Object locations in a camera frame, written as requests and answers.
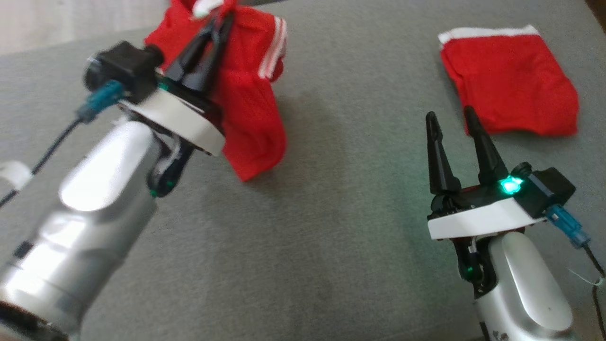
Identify blue camera connector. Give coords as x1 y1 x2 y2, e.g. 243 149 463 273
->
545 204 591 250
76 79 125 124

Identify blue left camera connector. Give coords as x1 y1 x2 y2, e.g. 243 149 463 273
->
76 79 125 124

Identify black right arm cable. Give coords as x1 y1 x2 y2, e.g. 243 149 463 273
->
581 243 606 341

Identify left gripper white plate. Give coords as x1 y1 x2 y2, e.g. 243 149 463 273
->
117 9 237 199

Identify blue right camera connector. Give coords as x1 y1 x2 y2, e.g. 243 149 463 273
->
545 204 591 250

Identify red basketball jersey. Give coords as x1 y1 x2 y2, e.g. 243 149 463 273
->
144 0 288 182

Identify grey fabric sofa seat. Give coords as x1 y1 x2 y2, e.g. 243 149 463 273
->
0 0 606 341

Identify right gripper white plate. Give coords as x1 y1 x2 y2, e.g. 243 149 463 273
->
425 105 551 298

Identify white left cable strap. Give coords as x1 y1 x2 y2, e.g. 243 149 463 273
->
0 161 33 190

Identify red shorts with white trim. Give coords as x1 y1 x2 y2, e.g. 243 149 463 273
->
438 25 580 138

